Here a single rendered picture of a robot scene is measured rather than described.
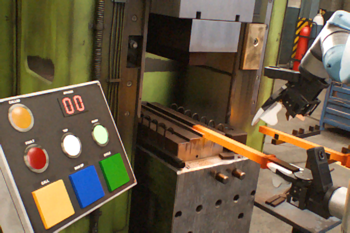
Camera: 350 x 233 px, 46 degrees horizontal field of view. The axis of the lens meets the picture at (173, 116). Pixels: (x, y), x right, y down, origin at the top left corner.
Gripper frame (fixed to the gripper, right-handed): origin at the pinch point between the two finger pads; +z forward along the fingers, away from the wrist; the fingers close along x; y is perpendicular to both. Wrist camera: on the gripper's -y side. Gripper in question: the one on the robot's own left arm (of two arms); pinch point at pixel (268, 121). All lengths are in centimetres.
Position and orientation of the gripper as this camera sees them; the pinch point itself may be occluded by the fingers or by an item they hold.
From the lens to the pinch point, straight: 119.4
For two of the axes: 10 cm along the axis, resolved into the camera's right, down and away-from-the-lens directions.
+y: 4.8, 6.9, -5.4
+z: -3.6, 7.2, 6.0
